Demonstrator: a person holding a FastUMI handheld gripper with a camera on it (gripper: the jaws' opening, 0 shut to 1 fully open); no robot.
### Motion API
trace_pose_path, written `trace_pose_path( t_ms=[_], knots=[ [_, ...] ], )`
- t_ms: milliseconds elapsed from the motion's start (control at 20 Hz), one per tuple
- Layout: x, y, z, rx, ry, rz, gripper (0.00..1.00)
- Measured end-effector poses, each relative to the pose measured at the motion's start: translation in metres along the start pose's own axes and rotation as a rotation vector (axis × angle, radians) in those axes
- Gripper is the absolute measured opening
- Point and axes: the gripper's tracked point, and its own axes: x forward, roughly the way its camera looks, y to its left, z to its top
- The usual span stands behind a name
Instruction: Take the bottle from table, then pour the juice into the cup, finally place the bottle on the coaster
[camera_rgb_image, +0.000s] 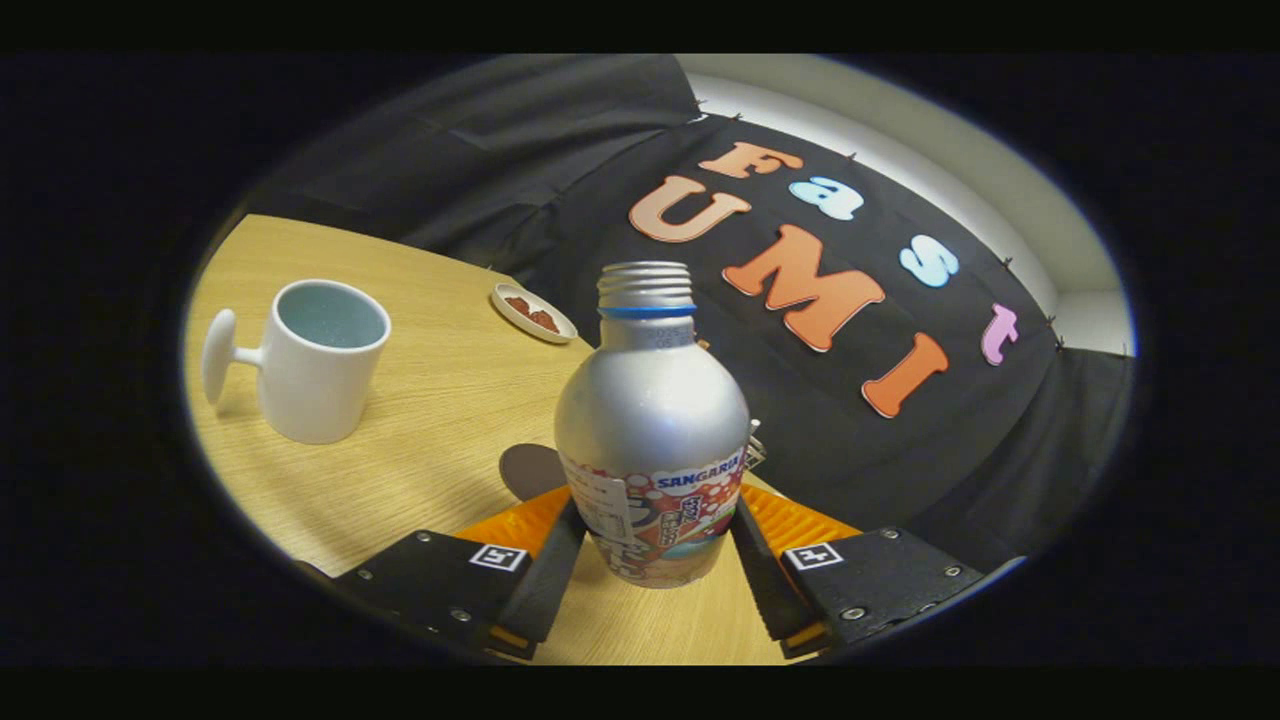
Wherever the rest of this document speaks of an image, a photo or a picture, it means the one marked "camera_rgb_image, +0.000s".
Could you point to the black backdrop cloth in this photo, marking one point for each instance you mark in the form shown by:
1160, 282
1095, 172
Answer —
500, 150

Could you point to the brown round coaster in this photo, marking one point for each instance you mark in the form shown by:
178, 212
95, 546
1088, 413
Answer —
528, 470

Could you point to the silver juice bottle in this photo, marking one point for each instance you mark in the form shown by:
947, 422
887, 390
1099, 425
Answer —
650, 420

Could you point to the white dish with red snacks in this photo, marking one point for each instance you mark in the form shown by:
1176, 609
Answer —
533, 313

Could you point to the white cup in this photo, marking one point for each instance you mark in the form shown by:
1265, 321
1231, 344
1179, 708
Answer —
310, 390

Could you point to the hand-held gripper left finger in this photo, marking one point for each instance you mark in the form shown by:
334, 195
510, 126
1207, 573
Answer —
545, 590

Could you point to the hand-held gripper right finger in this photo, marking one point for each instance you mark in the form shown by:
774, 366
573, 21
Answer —
765, 590

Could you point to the wooden table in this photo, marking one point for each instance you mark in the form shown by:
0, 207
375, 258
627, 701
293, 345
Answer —
440, 400

